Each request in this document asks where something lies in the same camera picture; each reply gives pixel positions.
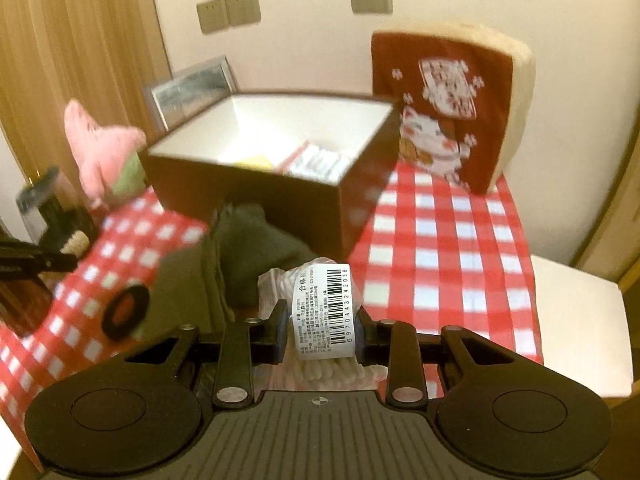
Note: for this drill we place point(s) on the pink star plush toy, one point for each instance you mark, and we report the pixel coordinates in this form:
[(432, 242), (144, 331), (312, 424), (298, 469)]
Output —
[(100, 155)]

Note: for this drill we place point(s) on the yellow packet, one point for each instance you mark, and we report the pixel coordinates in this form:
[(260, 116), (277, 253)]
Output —
[(256, 161)]

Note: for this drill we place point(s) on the clear jar with dark base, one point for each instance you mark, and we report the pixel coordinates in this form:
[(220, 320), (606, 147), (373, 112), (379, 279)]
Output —
[(50, 205)]

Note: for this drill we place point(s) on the grey wall switch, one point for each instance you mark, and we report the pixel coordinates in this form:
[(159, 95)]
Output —
[(242, 6), (212, 15)]

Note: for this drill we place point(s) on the silver picture frame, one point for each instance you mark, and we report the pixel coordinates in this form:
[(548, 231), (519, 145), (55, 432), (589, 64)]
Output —
[(192, 87)]

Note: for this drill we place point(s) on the grey knit hat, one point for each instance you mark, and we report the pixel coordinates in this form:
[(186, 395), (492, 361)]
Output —
[(260, 250)]

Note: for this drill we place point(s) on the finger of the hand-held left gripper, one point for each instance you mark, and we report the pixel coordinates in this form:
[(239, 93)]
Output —
[(40, 257)]

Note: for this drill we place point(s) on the brown cardboard box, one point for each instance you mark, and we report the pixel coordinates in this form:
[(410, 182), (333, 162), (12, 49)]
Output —
[(280, 195)]

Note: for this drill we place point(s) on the red lucky cat cushion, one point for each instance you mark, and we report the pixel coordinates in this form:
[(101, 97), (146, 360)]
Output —
[(450, 105)]

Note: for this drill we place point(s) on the wooden door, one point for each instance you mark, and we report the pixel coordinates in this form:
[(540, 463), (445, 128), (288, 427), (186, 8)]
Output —
[(75, 50)]

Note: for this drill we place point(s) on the clear bag of cotton swabs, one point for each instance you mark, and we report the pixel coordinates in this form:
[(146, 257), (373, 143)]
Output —
[(325, 310)]

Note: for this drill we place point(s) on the red checkered tablecloth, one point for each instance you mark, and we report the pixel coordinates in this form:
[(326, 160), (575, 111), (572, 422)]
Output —
[(440, 240)]

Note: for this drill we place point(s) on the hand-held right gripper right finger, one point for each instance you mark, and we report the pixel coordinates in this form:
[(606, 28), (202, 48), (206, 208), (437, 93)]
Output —
[(361, 332)]

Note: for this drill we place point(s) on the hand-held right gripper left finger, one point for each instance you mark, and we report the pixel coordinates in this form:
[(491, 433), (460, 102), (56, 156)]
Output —
[(278, 332)]

